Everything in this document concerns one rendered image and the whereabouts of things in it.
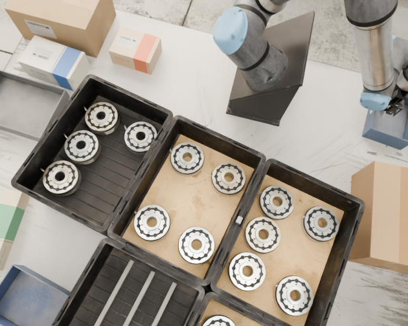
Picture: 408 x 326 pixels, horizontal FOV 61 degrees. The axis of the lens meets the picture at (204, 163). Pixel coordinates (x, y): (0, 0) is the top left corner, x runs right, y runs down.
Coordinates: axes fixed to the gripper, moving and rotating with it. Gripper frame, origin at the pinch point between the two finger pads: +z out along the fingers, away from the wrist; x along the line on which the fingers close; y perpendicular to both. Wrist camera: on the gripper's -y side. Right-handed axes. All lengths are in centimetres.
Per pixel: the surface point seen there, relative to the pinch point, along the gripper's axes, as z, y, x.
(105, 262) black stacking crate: -7, 84, -65
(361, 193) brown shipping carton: -3.2, 35.3, 1.2
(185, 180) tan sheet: -8, 53, -53
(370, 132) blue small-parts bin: 0.7, 9.9, 0.8
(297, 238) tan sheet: -8, 58, -16
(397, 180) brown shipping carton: -10.7, 30.0, 7.9
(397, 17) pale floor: 75, -132, 29
